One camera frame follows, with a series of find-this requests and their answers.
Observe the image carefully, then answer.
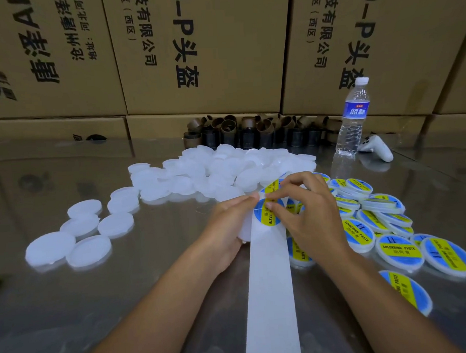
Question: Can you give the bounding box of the person's left hand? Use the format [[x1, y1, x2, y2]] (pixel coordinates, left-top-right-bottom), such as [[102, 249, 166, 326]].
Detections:
[[194, 192, 264, 276]]

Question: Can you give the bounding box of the person's right hand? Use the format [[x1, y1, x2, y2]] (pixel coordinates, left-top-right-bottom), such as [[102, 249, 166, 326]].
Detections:
[[263, 168, 357, 272]]

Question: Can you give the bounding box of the pile of white plastic lids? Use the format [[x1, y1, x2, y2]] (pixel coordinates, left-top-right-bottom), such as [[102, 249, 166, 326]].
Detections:
[[20, 139, 324, 274]]

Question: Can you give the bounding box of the sticker roll with backing strip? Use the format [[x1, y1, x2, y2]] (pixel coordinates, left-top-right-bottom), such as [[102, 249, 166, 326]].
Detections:
[[235, 177, 313, 353]]

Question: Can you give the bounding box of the person's left forearm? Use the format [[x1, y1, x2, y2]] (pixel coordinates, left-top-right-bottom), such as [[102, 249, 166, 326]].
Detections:
[[66, 249, 231, 353]]

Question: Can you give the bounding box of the person's right forearm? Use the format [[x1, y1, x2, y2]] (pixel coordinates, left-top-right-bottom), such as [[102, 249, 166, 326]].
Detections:
[[330, 239, 465, 353]]

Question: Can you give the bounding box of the white handheld controller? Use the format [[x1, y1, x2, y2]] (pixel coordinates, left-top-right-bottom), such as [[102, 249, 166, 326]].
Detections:
[[358, 133, 394, 164]]

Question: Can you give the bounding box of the row of dark cardboard tubes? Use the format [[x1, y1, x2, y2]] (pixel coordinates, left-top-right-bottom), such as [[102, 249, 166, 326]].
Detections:
[[182, 109, 341, 155]]

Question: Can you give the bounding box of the clear plastic water bottle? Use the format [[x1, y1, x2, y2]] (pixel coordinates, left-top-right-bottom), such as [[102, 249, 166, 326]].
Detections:
[[331, 77, 375, 158]]

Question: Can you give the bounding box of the stack of brown cardboard boxes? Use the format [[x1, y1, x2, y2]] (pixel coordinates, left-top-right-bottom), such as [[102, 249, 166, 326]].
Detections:
[[0, 0, 466, 156]]

